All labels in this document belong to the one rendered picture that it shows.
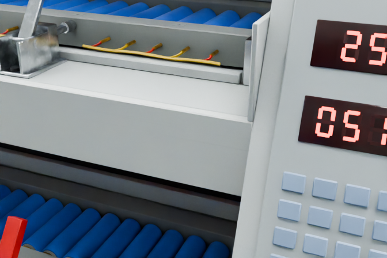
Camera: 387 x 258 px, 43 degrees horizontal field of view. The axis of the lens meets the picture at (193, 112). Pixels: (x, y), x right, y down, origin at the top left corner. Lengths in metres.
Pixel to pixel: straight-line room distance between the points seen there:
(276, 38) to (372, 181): 0.08
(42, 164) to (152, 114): 0.26
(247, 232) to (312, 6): 0.12
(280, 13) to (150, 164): 0.11
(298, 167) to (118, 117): 0.10
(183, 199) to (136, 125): 0.18
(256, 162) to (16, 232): 0.18
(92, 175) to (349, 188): 0.30
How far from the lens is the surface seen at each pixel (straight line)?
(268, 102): 0.25
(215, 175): 0.27
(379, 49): 0.24
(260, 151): 0.25
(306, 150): 0.24
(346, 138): 0.24
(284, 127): 0.24
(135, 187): 0.46
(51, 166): 0.51
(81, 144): 0.30
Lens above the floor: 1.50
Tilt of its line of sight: 3 degrees down
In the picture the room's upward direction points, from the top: 8 degrees clockwise
